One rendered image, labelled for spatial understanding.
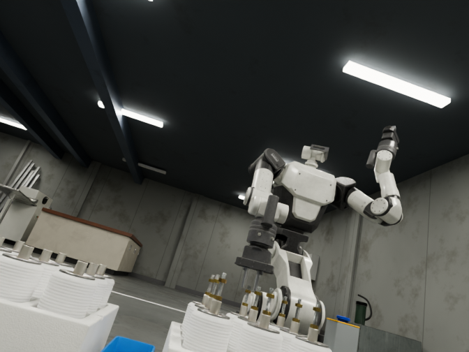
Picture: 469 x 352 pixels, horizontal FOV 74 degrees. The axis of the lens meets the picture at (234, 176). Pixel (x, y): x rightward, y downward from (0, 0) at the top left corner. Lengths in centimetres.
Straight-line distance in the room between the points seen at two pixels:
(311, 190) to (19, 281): 114
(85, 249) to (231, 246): 438
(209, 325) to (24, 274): 39
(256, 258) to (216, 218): 894
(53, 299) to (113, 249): 659
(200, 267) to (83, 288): 902
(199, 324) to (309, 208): 91
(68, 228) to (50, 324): 690
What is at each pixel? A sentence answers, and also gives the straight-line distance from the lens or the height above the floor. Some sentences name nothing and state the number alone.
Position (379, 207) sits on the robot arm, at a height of 79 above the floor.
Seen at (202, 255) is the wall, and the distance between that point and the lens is 974.
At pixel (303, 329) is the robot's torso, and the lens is 127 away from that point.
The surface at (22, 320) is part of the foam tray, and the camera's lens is 73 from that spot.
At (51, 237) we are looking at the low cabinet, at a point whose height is 38.
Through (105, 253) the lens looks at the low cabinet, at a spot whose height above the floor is 38.
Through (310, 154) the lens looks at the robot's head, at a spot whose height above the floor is 102.
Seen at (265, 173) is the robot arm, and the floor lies 83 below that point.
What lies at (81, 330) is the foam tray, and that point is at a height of 17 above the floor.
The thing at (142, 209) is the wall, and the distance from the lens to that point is 994.
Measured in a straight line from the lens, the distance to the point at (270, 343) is 75.
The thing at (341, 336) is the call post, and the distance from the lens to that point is 104.
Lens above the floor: 30
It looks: 20 degrees up
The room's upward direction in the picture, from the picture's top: 16 degrees clockwise
